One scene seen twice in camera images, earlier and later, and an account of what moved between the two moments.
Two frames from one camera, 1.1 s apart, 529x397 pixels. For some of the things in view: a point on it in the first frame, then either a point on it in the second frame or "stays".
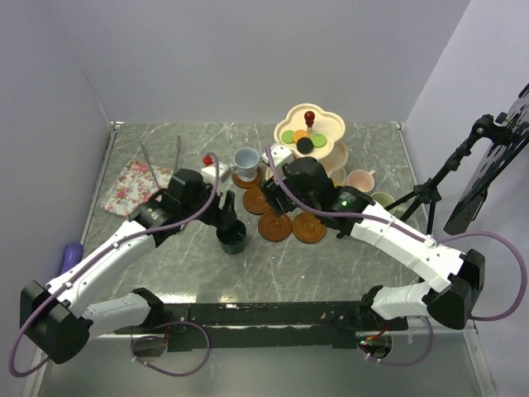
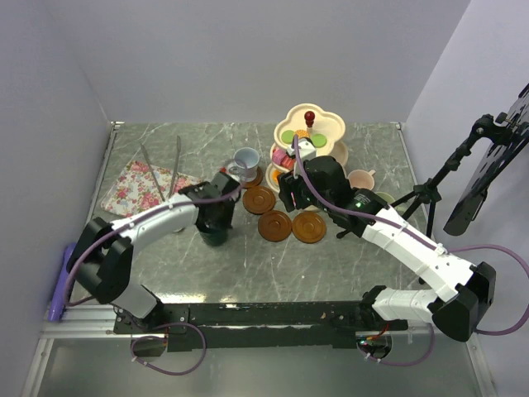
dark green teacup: [231, 236] to [216, 237]
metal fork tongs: [178, 151] stays
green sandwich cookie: [319, 141] stays
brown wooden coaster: [248, 184] stays
